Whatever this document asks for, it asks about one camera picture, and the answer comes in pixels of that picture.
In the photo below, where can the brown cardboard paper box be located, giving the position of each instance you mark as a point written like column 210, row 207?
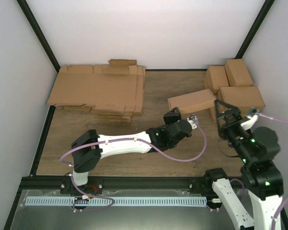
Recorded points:
column 192, row 102

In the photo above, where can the folded cardboard box back left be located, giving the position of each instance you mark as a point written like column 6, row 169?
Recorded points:
column 215, row 78

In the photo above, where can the folded cardboard box front bottom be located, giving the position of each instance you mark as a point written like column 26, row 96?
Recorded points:
column 212, row 112

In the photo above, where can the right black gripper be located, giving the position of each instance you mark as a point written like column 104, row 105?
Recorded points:
column 237, row 117

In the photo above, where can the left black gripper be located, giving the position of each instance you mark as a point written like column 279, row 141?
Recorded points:
column 169, row 115

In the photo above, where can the light blue slotted cable duct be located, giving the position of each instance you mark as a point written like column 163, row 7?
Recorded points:
column 181, row 201

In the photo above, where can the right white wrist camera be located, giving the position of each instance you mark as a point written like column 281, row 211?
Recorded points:
column 250, row 119

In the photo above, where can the folded cardboard box front top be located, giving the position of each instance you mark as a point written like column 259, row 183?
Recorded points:
column 243, row 97

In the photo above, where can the folded cardboard box back right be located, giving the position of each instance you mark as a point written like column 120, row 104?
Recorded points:
column 237, row 73

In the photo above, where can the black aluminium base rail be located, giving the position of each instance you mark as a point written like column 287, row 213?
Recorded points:
column 97, row 185

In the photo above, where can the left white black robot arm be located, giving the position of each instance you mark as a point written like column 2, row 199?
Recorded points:
column 162, row 138

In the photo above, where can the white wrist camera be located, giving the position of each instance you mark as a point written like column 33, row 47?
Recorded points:
column 250, row 119
column 193, row 121

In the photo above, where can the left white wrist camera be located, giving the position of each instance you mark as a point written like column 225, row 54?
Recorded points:
column 193, row 121

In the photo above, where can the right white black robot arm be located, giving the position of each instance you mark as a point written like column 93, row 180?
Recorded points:
column 257, row 149

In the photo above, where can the folded cardboard box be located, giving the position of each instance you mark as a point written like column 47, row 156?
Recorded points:
column 215, row 78
column 212, row 112
column 237, row 73
column 243, row 97

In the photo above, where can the stack of flat cardboard sheets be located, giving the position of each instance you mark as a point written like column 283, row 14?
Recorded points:
column 113, row 91

